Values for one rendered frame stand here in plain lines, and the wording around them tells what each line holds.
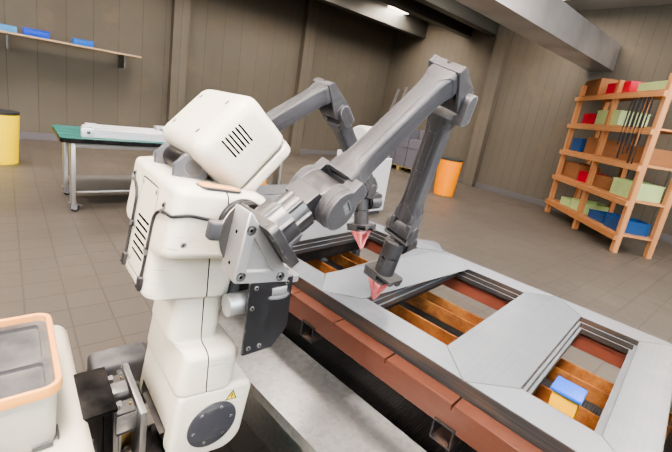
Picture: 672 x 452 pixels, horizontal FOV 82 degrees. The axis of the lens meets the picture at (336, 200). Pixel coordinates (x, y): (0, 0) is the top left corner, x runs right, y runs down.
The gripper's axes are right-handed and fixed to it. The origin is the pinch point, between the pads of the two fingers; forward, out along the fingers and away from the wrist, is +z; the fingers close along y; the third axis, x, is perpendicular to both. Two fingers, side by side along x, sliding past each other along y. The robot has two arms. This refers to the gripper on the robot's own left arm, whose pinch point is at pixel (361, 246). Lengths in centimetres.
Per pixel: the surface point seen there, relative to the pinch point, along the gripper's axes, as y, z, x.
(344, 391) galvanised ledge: -30, 28, 44
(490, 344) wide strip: -58, 15, 18
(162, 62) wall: 695, -244, -220
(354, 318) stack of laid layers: -28.5, 10.4, 37.3
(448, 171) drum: 262, -26, -581
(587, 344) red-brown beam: -72, 26, -27
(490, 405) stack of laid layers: -66, 19, 38
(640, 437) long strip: -89, 22, 22
